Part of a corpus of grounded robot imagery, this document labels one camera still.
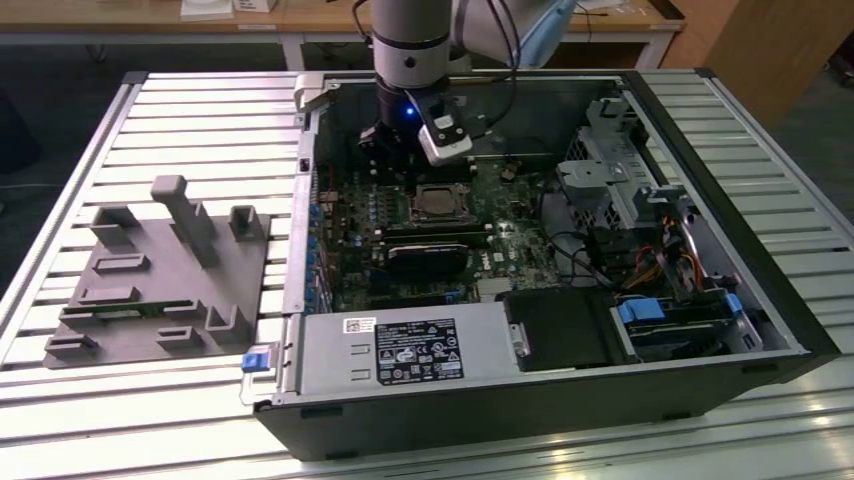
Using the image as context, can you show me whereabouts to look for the metal socket cover frame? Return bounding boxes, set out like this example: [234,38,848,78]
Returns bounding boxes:
[406,183,472,222]

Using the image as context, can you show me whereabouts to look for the black RAM stick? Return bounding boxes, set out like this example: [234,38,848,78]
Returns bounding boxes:
[384,231,493,246]
[382,223,488,237]

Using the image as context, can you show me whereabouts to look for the black graphics card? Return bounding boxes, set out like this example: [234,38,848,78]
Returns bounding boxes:
[384,241,472,281]

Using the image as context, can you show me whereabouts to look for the metal drive cage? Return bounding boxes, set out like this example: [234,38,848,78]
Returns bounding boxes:
[556,97,701,231]

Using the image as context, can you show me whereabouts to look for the green motherboard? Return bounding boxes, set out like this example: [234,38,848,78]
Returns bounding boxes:
[309,159,575,314]

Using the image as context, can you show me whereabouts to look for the wooden desk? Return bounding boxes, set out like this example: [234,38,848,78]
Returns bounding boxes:
[0,0,685,71]

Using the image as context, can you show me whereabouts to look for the grey parts rack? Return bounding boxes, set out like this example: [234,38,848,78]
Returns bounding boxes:
[40,174,274,370]

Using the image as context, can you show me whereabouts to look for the black plastic fan shroud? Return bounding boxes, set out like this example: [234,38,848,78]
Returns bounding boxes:
[499,287,628,372]

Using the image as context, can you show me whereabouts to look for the grey power supply unit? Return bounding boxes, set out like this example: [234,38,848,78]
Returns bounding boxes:
[292,301,521,396]

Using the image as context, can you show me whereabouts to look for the green RAM stick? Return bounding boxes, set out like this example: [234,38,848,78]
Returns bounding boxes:
[92,304,168,319]

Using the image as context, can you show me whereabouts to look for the hard disk in blue carrier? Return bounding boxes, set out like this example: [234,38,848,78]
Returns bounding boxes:
[616,295,741,361]

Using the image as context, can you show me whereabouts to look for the brown wooden cabinet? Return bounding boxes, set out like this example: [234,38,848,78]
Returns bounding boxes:
[659,0,854,129]

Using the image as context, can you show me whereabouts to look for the black open PC case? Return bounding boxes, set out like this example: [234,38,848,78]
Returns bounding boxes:
[252,68,843,462]

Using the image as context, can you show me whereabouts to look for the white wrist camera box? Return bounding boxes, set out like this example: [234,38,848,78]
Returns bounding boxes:
[416,92,475,167]

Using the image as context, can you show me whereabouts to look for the black camera cable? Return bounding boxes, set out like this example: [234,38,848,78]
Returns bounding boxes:
[465,0,528,136]

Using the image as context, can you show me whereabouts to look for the black wire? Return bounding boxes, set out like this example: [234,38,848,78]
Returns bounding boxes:
[549,232,615,289]

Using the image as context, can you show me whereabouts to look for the yellow and orange wires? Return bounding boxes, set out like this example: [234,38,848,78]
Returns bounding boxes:
[625,247,705,291]

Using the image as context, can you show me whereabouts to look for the grey flat cable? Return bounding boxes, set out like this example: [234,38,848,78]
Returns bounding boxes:
[671,214,703,301]

